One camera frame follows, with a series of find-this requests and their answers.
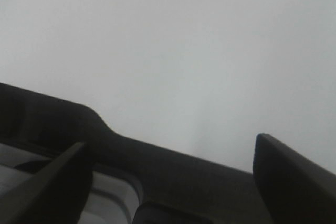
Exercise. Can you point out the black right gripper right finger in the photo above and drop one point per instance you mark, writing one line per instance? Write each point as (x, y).
(293, 188)

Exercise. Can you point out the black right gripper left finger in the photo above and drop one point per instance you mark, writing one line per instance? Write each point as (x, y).
(56, 194)

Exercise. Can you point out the black robot base housing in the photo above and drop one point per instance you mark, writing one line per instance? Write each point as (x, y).
(48, 126)

